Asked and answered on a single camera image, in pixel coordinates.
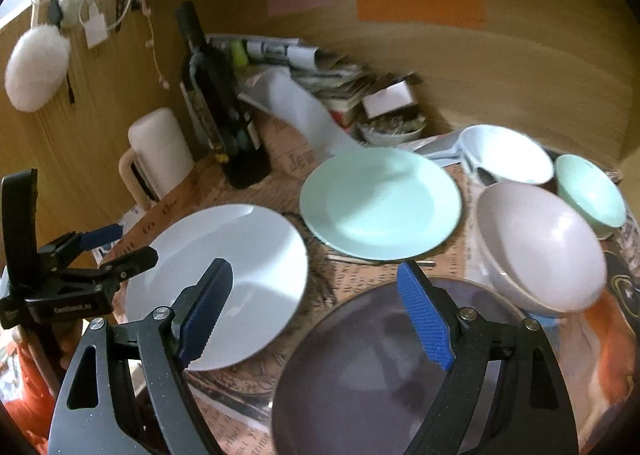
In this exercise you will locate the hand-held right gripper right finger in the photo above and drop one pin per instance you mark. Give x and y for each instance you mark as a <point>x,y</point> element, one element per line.
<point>425,320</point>

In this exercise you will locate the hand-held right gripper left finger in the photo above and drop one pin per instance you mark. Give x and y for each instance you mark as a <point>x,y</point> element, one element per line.
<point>200,320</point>

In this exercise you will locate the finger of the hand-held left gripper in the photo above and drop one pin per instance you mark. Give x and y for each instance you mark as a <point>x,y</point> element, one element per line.
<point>102,235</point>
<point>130,262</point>

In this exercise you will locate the white plate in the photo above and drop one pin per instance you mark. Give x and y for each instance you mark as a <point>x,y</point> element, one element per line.
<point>240,245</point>

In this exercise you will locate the grey plate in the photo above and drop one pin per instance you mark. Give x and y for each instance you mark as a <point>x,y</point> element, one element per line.
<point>360,375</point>

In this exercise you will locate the large off-white bowl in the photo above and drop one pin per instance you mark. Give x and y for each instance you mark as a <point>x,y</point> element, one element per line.
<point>540,245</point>

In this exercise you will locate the mint green bowl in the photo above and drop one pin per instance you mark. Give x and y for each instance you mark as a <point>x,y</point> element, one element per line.
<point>590,192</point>

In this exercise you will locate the person's left hand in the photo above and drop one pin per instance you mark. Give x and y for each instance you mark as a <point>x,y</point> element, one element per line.
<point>52,355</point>

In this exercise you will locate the newspaper print tablecloth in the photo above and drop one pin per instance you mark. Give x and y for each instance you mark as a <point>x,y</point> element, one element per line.
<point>350,285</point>

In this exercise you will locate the mint green plate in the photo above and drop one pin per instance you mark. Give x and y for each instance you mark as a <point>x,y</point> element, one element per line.
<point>380,200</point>

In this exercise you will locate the white fluffy pom-pom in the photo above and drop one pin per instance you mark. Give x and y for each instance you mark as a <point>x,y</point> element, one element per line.
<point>35,70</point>

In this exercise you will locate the dark wine bottle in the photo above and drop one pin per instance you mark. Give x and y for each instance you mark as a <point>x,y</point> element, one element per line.
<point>220,100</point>

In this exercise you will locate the white bowl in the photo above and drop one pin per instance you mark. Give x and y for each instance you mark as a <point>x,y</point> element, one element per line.
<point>505,155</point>

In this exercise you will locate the bowl of glass marbles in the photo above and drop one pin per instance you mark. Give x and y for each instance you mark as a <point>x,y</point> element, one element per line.
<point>392,130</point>

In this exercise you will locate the white paper tag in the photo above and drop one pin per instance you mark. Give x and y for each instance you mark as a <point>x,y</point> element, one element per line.
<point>95,27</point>

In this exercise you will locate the small white box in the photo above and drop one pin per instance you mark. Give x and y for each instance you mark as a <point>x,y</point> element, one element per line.
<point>390,97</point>

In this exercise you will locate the yellow-green highlighter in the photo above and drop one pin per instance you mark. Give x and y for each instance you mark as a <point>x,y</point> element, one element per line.
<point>240,53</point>

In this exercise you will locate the white paper sheet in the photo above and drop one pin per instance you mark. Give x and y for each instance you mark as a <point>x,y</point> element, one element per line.
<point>305,115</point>

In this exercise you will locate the stack of newspapers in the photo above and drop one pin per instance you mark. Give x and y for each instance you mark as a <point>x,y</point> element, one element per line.
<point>325,75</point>

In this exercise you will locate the orange paper strip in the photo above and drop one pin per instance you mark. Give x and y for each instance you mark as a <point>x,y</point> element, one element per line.
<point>420,5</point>

